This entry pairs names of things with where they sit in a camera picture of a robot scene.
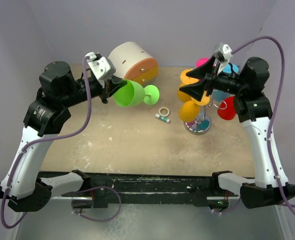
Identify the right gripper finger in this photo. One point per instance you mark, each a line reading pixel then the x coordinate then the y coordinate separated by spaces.
pixel 196 90
pixel 201 71

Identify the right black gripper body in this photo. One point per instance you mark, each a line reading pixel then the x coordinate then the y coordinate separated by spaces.
pixel 230 84

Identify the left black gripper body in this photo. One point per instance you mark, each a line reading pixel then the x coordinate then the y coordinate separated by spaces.
pixel 96 89

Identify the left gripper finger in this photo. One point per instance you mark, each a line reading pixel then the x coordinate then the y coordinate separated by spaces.
pixel 116 83
pixel 111 89

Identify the pink plastic wine glass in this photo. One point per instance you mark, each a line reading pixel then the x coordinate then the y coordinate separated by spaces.
pixel 201 62

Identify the blue plastic wine glass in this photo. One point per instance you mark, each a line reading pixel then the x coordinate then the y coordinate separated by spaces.
pixel 221 95

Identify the orange wine glass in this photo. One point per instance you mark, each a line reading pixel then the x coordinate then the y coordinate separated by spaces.
pixel 190 109
pixel 185 80

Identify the green plastic wine glass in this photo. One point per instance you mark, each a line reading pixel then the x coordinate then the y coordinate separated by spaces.
pixel 133 94

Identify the red plastic wine glass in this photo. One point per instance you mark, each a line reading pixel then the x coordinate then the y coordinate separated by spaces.
pixel 226 109

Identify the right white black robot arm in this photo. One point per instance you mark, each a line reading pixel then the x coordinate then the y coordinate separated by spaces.
pixel 270 185

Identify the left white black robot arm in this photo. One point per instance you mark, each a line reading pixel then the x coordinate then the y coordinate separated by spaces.
pixel 22 189

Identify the chrome wine glass rack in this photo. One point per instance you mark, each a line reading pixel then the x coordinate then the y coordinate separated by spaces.
pixel 202 123

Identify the round white drawer cabinet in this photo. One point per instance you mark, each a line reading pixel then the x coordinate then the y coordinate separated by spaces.
pixel 133 63

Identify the small green white tube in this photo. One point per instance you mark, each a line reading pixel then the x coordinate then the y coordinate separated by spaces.
pixel 162 118

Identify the white tape roll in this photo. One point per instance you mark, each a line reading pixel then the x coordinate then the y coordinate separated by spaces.
pixel 164 111

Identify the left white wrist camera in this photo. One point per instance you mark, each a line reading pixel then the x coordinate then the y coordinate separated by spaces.
pixel 102 67

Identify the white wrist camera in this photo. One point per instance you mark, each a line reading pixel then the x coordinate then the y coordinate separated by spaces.
pixel 222 55
pixel 102 67

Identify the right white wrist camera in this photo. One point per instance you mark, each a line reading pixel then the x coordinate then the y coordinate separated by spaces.
pixel 222 55

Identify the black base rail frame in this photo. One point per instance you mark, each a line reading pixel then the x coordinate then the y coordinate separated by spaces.
pixel 151 189

